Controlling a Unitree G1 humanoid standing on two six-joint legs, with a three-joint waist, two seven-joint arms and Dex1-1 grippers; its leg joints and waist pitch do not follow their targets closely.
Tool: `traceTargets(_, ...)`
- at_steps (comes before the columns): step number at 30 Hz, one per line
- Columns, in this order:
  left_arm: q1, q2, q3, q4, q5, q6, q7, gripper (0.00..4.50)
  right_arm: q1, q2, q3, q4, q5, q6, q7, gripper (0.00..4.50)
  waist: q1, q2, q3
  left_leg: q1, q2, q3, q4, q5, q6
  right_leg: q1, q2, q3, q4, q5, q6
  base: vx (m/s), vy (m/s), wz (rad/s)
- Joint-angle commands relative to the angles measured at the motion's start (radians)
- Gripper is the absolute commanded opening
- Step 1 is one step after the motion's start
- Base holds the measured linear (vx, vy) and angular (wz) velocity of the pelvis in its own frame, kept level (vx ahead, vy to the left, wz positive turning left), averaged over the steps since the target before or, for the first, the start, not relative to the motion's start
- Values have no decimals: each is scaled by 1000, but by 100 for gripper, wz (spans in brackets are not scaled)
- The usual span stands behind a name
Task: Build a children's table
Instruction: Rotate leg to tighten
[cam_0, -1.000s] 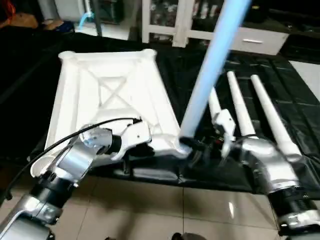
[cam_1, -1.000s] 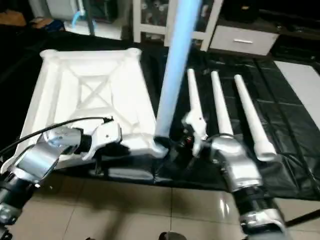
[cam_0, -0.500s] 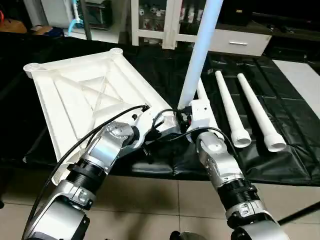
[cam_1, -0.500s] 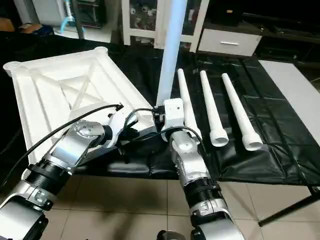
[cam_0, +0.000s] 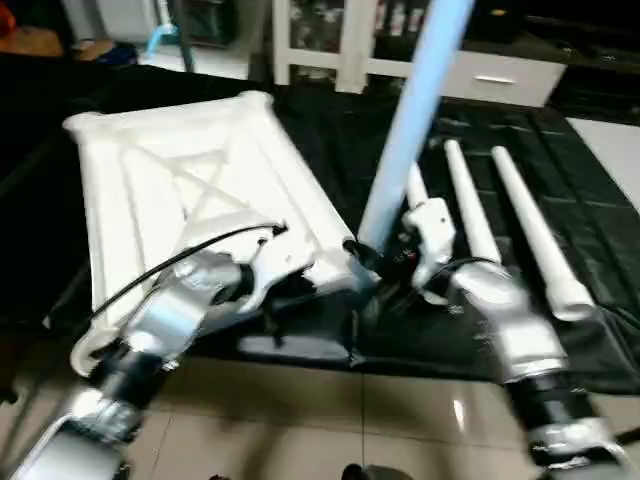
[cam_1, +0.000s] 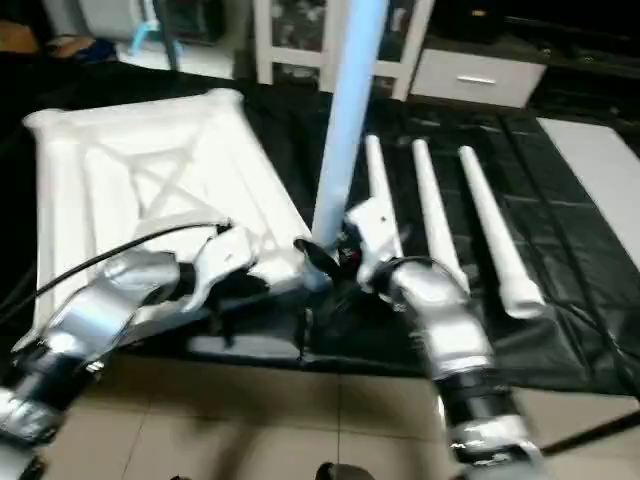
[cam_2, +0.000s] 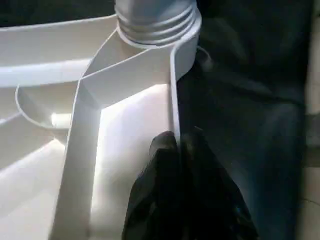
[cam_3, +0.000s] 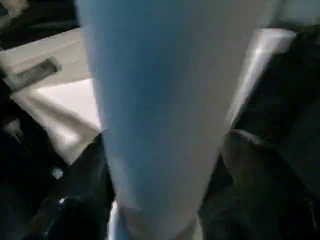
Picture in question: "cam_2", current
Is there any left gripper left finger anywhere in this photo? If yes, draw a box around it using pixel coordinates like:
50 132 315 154
121 131 183 240

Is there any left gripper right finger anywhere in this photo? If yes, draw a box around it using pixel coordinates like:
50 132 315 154
179 127 259 240

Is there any white plastic table top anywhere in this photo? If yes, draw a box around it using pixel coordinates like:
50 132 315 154
0 12 203 240

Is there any white plastic table leg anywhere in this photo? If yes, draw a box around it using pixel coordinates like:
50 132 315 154
114 0 199 45

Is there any black work mat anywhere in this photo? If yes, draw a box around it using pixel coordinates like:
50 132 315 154
0 0 312 240

